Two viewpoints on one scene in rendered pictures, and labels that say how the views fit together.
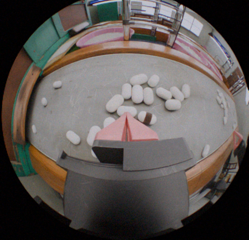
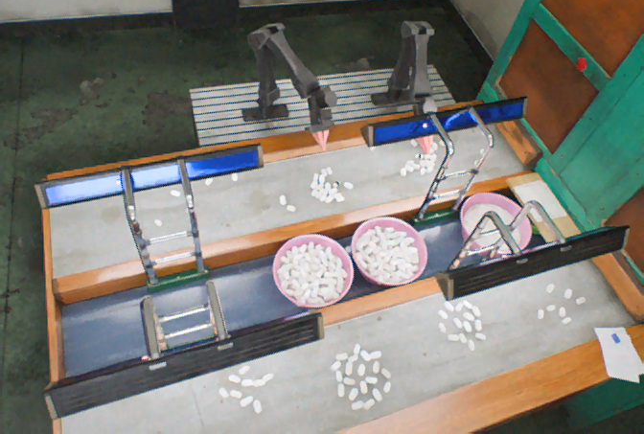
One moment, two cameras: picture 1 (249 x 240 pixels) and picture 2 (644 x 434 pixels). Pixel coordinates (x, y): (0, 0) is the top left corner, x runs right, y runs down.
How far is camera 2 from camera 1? 2.05 m
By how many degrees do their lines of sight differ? 48
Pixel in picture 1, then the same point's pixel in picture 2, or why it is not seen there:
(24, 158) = (492, 98)
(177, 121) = (402, 159)
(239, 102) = not seen: outside the picture
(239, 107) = not seen: outside the picture
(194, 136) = (387, 154)
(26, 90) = (515, 141)
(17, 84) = (538, 128)
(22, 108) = (506, 130)
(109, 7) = not seen: outside the picture
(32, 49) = (563, 152)
